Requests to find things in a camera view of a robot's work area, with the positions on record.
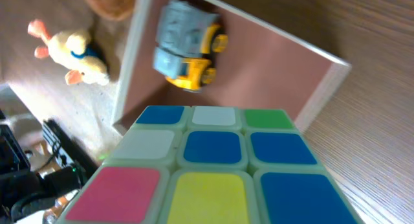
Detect white box pink interior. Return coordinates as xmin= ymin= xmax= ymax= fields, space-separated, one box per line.
xmin=111 ymin=0 xmax=351 ymax=133

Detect yellow grey toy truck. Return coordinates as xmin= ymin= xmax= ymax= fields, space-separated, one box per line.
xmin=153 ymin=0 xmax=228 ymax=92

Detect yellow plush duck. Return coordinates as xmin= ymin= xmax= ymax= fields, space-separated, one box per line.
xmin=28 ymin=19 xmax=110 ymax=85

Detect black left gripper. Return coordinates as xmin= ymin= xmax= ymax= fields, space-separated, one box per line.
xmin=1 ymin=119 xmax=98 ymax=221

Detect brown plush toy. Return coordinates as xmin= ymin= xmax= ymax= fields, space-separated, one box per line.
xmin=85 ymin=0 xmax=136 ymax=21

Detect colourful puzzle cube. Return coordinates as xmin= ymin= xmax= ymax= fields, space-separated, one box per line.
xmin=58 ymin=106 xmax=361 ymax=224

